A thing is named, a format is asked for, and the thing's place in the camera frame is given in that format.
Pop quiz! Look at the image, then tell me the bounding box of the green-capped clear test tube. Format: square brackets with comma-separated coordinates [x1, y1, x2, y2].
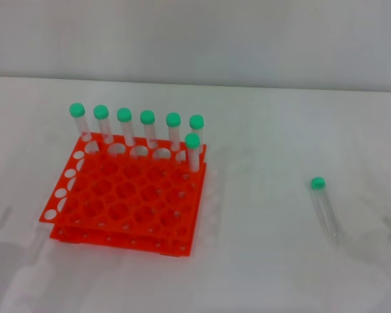
[139, 110, 159, 149]
[116, 107, 136, 147]
[310, 176, 341, 241]
[68, 102, 93, 144]
[93, 104, 115, 145]
[166, 112, 182, 153]
[189, 114, 205, 154]
[184, 132, 201, 173]

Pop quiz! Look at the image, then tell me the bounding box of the orange plastic test tube rack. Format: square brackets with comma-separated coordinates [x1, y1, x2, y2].
[38, 132, 209, 258]

